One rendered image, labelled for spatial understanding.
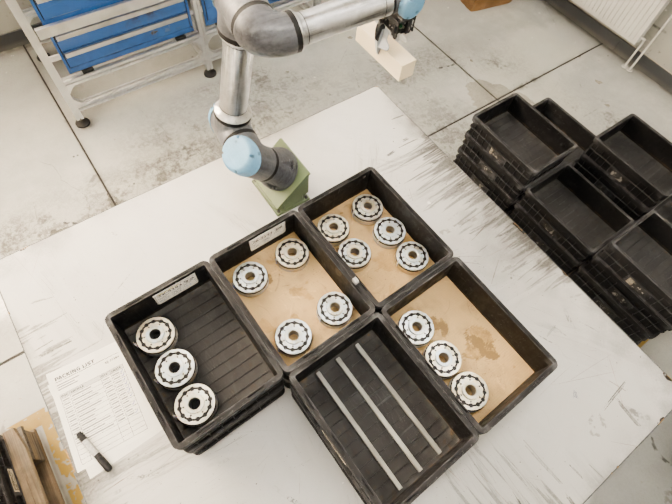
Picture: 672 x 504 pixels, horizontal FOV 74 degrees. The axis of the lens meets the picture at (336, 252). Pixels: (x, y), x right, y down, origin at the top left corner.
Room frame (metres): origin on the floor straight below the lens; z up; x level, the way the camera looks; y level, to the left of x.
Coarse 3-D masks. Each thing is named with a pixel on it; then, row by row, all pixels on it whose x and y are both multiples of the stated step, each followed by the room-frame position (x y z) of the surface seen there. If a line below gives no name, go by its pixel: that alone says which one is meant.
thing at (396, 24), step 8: (392, 16) 1.28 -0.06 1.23; (400, 16) 1.27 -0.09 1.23; (416, 16) 1.30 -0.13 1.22; (384, 24) 1.30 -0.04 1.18; (392, 24) 1.29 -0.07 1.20; (400, 24) 1.27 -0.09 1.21; (408, 24) 1.28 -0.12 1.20; (392, 32) 1.27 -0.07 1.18; (400, 32) 1.28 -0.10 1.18; (408, 32) 1.29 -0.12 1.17
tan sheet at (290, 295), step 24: (240, 264) 0.57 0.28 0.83; (264, 264) 0.59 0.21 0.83; (312, 264) 0.61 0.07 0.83; (288, 288) 0.52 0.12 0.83; (312, 288) 0.53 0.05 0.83; (336, 288) 0.54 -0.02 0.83; (264, 312) 0.43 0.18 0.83; (288, 312) 0.44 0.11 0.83; (312, 312) 0.46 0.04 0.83; (312, 336) 0.38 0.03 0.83; (288, 360) 0.31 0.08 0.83
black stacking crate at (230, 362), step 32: (192, 288) 0.47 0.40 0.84; (128, 320) 0.34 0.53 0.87; (192, 320) 0.38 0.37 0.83; (224, 320) 0.39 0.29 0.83; (192, 352) 0.29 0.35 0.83; (224, 352) 0.30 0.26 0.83; (256, 352) 0.32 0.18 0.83; (160, 384) 0.19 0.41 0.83; (224, 384) 0.22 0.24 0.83; (256, 384) 0.23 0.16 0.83; (192, 448) 0.06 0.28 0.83
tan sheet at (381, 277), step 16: (368, 192) 0.91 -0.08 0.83; (336, 208) 0.83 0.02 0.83; (384, 208) 0.86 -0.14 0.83; (352, 224) 0.78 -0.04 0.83; (368, 240) 0.73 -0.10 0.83; (384, 256) 0.68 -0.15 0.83; (368, 272) 0.61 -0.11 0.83; (384, 272) 0.62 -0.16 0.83; (400, 272) 0.63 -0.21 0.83; (368, 288) 0.56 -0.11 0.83; (384, 288) 0.57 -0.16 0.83
